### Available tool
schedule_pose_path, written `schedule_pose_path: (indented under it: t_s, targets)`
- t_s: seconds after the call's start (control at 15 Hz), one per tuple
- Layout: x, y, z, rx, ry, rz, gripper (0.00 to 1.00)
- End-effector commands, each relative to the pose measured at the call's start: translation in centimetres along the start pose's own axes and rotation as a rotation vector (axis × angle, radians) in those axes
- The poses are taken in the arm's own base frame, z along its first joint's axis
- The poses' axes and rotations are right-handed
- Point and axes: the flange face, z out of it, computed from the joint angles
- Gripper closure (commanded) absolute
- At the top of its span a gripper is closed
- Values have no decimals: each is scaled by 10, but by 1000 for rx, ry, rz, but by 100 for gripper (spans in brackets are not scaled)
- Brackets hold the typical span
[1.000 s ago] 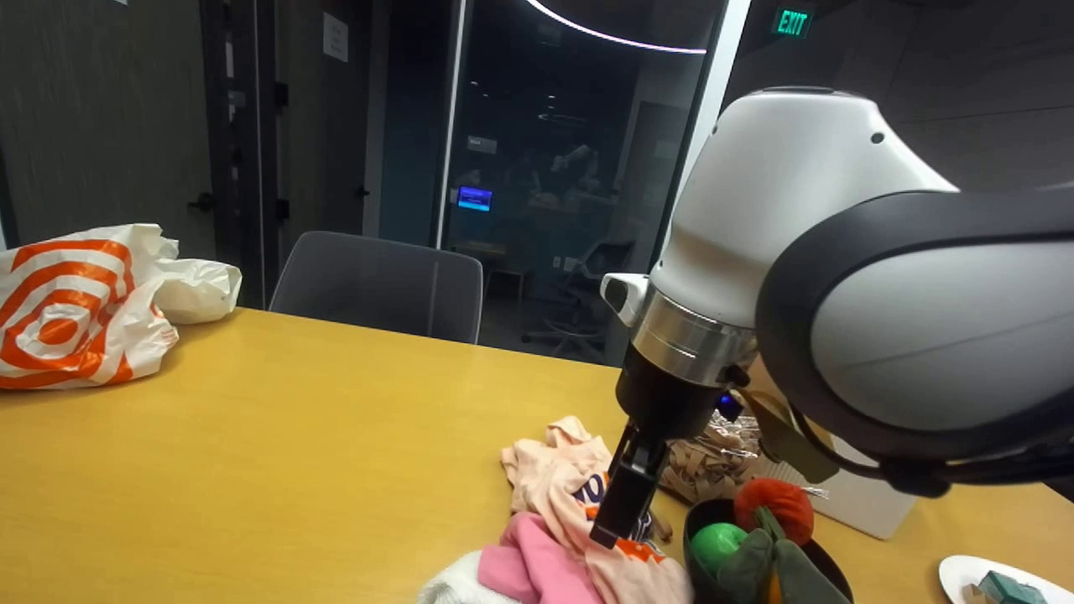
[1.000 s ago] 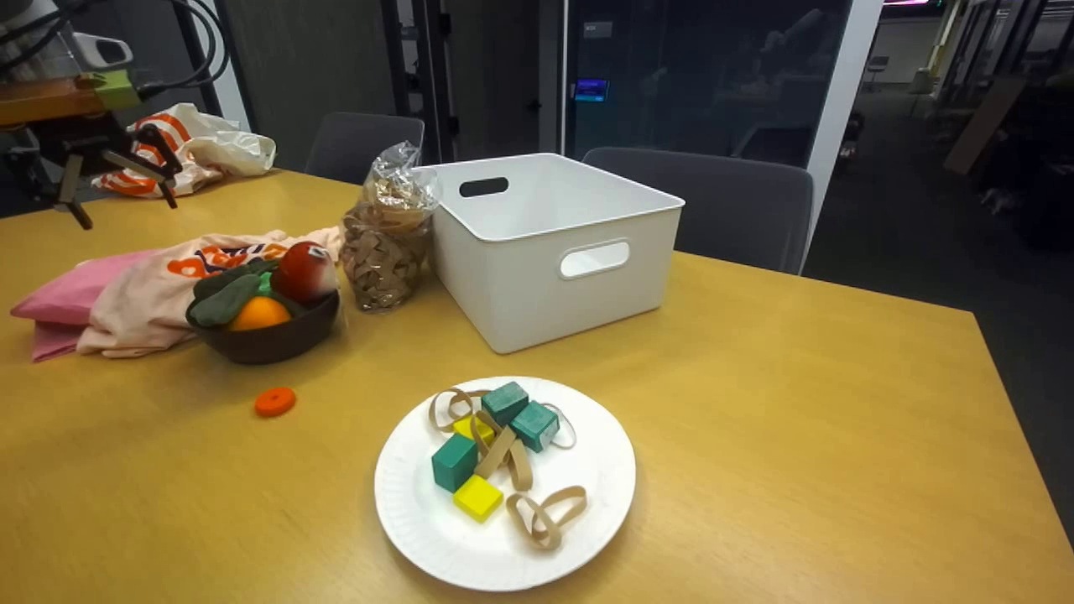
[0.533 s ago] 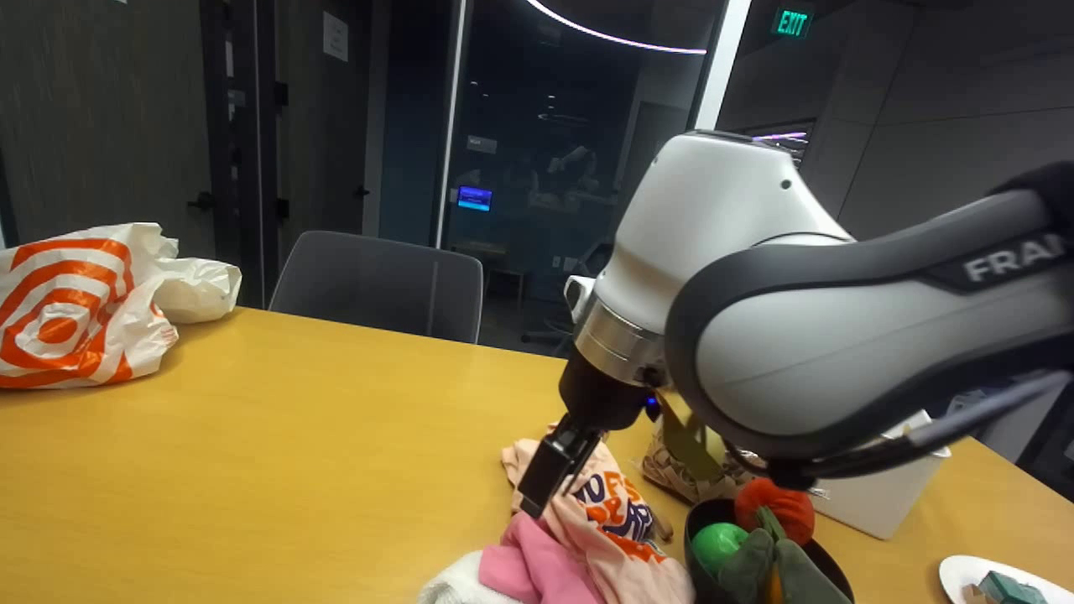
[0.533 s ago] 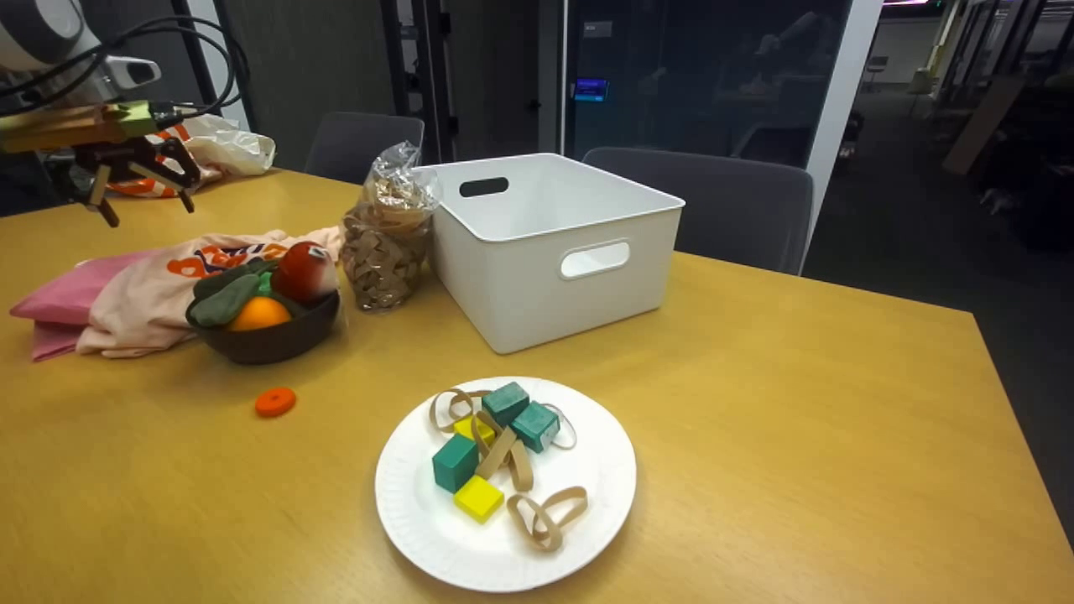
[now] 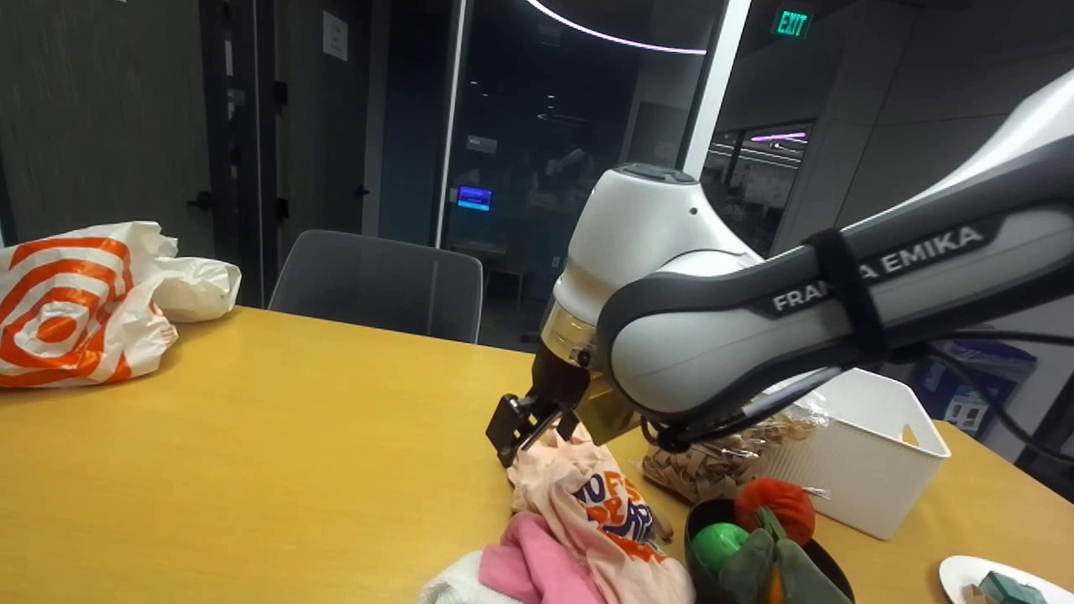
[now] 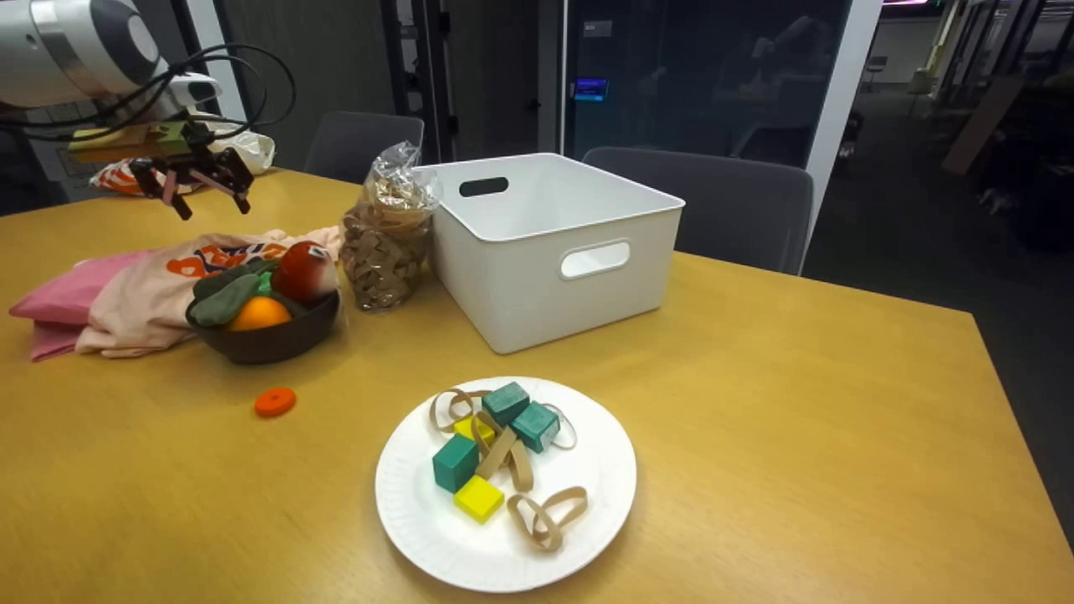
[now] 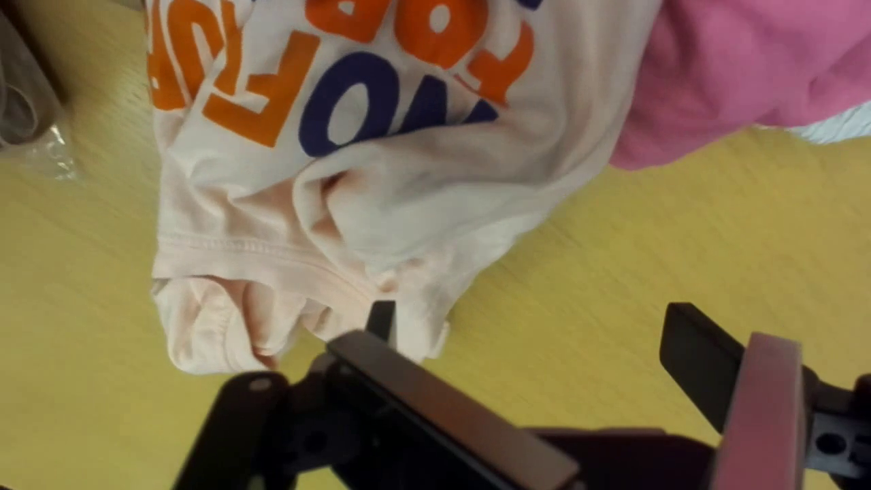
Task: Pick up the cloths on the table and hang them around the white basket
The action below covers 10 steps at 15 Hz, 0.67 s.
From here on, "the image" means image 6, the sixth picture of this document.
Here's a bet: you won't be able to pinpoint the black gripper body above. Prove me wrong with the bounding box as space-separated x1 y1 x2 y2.
127 138 258 203

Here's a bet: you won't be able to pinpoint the pink cloth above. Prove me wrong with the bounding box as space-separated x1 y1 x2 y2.
9 248 153 362

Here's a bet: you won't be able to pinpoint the white plastic basket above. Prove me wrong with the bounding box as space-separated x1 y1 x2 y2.
408 152 689 355

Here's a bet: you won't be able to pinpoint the red toy apple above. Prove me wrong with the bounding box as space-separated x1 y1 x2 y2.
276 239 340 305

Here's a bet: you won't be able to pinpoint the dark green plush vegetable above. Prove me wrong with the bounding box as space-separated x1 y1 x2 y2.
183 260 270 333

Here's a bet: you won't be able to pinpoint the orange toy fruit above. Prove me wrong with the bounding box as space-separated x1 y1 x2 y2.
229 291 295 335

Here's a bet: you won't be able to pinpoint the grey office chair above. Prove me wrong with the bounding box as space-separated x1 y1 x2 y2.
303 106 430 185
579 143 815 274

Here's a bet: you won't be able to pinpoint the dark brown bowl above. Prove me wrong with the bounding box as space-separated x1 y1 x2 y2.
183 280 342 369

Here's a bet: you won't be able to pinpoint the clear bag brown snacks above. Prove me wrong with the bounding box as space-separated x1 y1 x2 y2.
340 140 438 314

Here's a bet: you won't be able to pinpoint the small orange disc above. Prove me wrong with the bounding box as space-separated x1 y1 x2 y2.
252 383 303 423

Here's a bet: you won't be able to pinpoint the tan rubber band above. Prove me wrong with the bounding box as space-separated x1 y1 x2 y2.
530 482 590 533
503 494 568 555
443 385 492 423
426 389 476 435

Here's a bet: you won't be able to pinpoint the yellow wooden block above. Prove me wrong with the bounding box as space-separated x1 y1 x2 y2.
451 413 499 448
453 474 508 525

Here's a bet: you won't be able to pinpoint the teal wooden block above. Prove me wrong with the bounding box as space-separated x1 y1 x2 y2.
508 399 562 455
430 431 483 497
478 380 532 428

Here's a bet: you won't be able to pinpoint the blue lit display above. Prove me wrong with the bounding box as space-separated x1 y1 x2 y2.
568 78 613 106

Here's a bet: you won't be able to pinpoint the white paper plate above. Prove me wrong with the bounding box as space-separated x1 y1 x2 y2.
372 373 640 596

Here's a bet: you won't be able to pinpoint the pale thin rubber band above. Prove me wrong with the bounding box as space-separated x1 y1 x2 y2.
539 399 579 454

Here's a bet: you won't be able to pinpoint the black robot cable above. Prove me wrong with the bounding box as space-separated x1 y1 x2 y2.
0 44 299 147

